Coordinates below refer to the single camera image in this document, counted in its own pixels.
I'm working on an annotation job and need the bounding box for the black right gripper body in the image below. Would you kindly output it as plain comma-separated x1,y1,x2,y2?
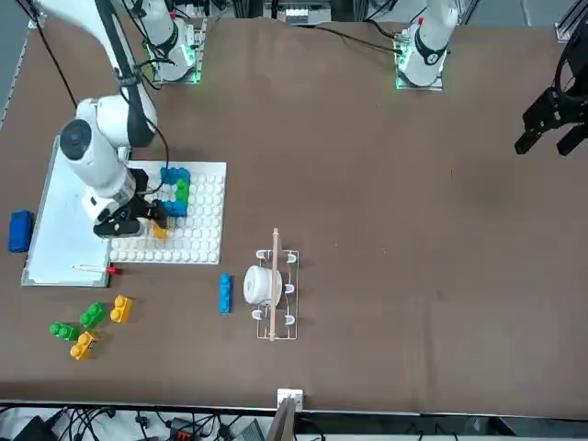
109,195,158,225

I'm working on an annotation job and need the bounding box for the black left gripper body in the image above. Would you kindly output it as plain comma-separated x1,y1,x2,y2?
554,86,588,129

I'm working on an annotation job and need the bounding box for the blue three-stud block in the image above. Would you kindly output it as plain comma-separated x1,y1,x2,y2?
158,199,188,219
159,165,192,186
218,273,236,315

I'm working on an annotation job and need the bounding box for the white studded baseplate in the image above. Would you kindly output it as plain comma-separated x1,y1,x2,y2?
108,160,228,266

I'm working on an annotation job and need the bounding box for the white pen red cap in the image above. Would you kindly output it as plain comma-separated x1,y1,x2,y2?
72,264,121,276

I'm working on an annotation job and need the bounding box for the silver framed whiteboard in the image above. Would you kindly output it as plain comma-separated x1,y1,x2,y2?
20,134,132,288

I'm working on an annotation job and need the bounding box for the blue whiteboard eraser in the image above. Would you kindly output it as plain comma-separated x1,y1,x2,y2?
7,209,36,254

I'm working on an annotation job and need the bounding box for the wooden rod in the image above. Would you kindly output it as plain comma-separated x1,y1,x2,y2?
268,228,281,343

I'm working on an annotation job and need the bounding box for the white cup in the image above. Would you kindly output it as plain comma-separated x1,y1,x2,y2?
243,265,282,307

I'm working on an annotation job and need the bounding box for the red black power device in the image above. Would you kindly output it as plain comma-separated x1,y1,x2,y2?
167,420,194,441

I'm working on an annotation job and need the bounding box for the black power adapter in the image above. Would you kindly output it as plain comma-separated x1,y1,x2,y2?
11,415,59,441

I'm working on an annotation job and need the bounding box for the aluminium frame profile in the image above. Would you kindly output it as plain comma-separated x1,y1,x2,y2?
27,0,49,29
554,0,588,43

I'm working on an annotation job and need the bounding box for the black base cable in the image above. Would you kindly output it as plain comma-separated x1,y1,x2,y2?
293,21,401,54

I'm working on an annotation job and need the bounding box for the aluminium camera post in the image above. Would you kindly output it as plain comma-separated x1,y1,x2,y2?
266,388,305,441

